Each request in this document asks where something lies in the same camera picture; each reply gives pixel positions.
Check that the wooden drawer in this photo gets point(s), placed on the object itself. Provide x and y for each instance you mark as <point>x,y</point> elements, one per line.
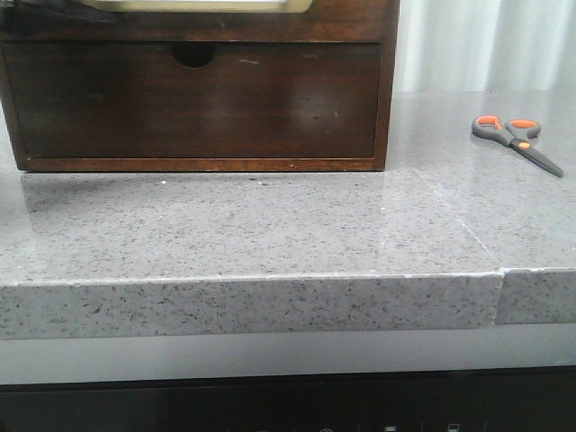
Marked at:
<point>163,100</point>
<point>321,21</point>

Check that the grey orange scissors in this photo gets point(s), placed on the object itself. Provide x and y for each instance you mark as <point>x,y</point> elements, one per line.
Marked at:
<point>515,134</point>

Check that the dark wooden drawer cabinet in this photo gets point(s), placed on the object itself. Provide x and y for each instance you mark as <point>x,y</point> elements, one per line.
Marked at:
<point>375,162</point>

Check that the black appliance under counter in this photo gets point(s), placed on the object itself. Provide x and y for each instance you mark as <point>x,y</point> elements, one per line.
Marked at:
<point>524,399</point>

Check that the white drawer handle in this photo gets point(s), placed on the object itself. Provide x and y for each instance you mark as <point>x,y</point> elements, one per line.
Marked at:
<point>216,1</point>

